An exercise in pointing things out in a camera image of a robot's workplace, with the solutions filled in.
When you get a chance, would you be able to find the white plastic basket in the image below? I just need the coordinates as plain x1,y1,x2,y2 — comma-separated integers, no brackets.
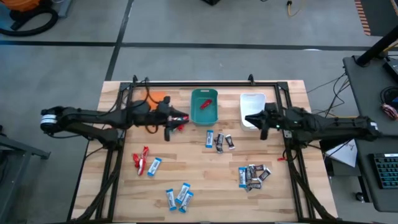
239,92,267,131

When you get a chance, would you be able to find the silver Hershey's candy bag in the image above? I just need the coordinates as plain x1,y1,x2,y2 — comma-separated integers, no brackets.
178,190,195,214

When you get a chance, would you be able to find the yellow extension cable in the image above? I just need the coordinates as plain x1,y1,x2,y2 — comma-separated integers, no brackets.
286,0,307,17

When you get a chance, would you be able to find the coloured wire bundle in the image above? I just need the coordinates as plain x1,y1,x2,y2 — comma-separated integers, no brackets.
381,103,398,121

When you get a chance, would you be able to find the white blue Hershey's bar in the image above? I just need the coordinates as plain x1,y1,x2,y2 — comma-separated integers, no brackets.
147,157,163,177
175,182,191,205
205,129,215,149
238,167,248,189
165,188,177,212

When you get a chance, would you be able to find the red white candy wrapper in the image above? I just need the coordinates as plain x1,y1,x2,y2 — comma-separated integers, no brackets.
137,146,150,177

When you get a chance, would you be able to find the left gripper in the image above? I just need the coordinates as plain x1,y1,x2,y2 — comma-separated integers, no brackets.
155,96,190,142

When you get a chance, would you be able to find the white paper sheet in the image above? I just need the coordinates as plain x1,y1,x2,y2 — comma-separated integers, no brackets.
325,139,358,168

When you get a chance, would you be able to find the grey floor box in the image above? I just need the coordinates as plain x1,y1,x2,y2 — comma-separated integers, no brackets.
57,0,74,18

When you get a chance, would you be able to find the orange shop vacuum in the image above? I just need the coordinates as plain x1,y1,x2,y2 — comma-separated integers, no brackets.
8,0,44,19

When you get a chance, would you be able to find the black backlit keyboard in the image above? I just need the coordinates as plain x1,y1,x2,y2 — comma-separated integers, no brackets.
369,152,398,190

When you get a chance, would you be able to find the black stand pole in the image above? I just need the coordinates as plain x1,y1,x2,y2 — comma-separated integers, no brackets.
355,24,398,67

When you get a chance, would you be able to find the teal plastic basket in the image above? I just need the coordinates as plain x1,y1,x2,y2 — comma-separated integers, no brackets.
189,88,220,127

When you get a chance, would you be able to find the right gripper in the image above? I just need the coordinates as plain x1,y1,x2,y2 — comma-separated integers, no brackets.
244,102,282,140

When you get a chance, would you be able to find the black mat with hazard stripes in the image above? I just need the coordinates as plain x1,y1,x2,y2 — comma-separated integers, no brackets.
354,0,398,37

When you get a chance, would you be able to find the coiled black cable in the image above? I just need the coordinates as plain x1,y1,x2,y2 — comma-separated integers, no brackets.
379,86,398,108

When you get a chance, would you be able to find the grey desk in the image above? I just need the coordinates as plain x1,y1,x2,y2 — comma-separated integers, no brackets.
343,55,398,137
354,135,398,213

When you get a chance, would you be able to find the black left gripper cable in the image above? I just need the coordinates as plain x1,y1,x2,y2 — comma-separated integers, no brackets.
143,77,161,135

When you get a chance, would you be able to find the black vacuum hose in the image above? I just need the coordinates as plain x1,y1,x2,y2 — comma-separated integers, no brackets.
0,6,59,37

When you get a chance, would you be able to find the grey metal table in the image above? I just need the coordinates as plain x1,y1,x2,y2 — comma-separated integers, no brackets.
0,124,52,224

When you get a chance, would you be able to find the orange plastic basket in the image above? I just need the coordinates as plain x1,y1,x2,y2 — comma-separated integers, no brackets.
138,90,167,111

